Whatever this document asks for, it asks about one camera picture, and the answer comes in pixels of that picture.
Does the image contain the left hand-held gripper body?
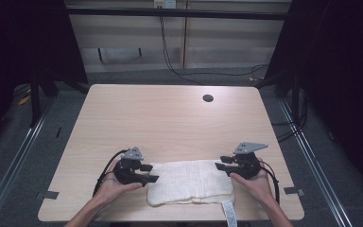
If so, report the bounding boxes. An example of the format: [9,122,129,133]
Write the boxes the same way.
[112,146,149,187]

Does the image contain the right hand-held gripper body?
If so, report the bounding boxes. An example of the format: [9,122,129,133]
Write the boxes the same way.
[231,142,269,180]

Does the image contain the white cloth towel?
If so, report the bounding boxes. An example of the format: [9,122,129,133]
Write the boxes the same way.
[147,159,238,227]

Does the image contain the person's left hand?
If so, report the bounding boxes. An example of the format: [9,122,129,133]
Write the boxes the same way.
[95,159,143,202]

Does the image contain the person's right hand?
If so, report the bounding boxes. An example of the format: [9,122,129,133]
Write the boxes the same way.
[231,160,275,207]

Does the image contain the grey tape strip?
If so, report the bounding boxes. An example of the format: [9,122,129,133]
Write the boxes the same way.
[283,186,305,197]
[36,190,60,201]

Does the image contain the black metal stand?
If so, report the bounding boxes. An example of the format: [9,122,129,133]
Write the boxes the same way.
[29,67,42,129]
[291,72,301,121]

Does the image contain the yellow floor object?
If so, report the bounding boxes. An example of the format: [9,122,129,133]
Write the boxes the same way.
[18,94,32,107]

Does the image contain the black curtain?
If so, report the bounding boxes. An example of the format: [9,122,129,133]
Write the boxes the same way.
[0,0,89,152]
[264,0,363,190]

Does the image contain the black horizontal bar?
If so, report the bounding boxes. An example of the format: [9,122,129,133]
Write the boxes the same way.
[65,8,292,22]

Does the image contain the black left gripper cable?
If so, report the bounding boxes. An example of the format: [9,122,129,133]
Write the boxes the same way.
[92,148,130,197]

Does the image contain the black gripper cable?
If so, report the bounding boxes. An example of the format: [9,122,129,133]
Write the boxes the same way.
[260,160,281,205]
[92,148,130,197]

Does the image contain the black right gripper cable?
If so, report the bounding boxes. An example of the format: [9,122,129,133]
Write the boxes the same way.
[260,160,281,205]

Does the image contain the black floor cables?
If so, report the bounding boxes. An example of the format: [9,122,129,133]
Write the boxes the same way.
[272,94,308,143]

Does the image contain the metal floor rail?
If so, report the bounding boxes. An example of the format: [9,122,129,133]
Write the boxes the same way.
[278,98,355,227]
[0,103,50,227]

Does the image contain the long black wall cable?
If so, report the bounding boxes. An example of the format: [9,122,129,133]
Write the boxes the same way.
[159,8,269,86]

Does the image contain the white wall outlet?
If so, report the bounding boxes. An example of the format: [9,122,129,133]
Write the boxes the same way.
[153,0,178,9]

